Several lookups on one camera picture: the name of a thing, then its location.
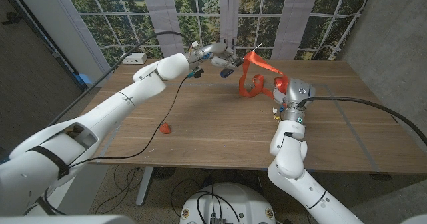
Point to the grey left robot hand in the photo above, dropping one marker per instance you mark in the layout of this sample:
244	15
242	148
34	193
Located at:
218	49

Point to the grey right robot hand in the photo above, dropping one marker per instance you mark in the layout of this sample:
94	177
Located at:
298	92

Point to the orange ribbon with spool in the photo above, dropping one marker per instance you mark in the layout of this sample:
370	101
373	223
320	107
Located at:
263	64

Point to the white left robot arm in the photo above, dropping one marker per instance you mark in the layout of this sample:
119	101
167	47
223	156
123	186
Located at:
133	90

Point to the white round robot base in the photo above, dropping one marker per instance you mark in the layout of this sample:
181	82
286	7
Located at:
233	204

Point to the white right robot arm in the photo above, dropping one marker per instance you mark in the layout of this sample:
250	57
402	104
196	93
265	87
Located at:
290	157

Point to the printed window forest backdrop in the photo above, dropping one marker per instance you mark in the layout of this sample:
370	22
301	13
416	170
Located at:
160	17

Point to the white power strip box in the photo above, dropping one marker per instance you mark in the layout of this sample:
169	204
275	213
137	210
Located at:
133	58

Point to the small orange red piece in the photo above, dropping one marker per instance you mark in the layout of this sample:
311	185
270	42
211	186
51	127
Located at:
165	128

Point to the black round floor disc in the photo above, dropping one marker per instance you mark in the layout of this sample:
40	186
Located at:
164	172

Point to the white table leg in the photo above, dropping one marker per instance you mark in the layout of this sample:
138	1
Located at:
145	184

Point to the white robot chest shell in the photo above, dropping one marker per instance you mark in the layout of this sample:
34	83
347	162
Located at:
66	220

